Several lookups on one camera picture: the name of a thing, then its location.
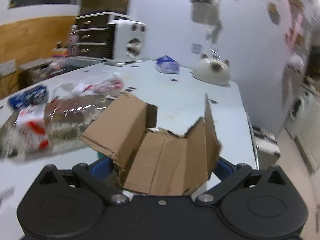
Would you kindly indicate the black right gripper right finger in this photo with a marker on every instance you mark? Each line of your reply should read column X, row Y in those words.
column 231, row 176

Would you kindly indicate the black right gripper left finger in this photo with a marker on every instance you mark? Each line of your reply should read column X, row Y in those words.
column 92, row 177

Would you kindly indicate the torn brown cardboard box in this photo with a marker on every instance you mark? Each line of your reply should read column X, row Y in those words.
column 149, row 159

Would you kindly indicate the white red plastic bag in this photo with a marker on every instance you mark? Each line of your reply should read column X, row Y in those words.
column 107, row 87

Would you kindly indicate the beige ribbed suitcase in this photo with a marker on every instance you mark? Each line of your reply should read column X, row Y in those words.
column 268, row 151

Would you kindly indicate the large clear plastic bottle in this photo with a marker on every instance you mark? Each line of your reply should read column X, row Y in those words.
column 51, row 128

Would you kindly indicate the white washing machine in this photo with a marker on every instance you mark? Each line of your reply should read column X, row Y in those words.
column 298, row 112

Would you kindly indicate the white cat-shaped ceramic jar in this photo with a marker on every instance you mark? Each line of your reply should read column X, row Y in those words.
column 211, row 69

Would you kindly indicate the blue tissue pack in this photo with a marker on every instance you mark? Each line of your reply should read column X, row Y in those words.
column 167, row 65

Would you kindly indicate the water bottle red label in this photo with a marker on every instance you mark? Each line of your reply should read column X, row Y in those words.
column 73, row 41

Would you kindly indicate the white fluffy sheep toy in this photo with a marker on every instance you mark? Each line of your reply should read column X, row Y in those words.
column 295, row 63

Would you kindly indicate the white space heater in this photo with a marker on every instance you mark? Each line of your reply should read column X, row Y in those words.
column 125, row 42

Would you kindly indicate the black white drawer unit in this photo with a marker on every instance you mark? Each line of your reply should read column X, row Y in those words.
column 93, row 34

